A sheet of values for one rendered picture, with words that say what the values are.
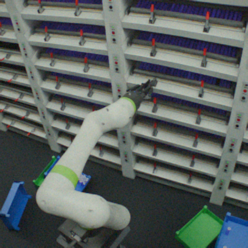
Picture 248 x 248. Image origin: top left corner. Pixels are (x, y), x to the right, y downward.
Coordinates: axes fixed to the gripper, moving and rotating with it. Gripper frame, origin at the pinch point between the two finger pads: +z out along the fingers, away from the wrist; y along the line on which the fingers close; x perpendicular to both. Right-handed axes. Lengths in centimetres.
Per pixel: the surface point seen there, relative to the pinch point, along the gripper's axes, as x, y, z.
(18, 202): -99, -85, -36
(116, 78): -3.7, -21.7, 6.2
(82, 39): 18.1, -42.9, 4.4
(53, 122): -58, -85, 20
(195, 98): -4.7, 24.0, 6.5
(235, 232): -66, 65, -18
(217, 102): -4.0, 36.1, 7.0
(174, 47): 20.2, 10.0, 8.7
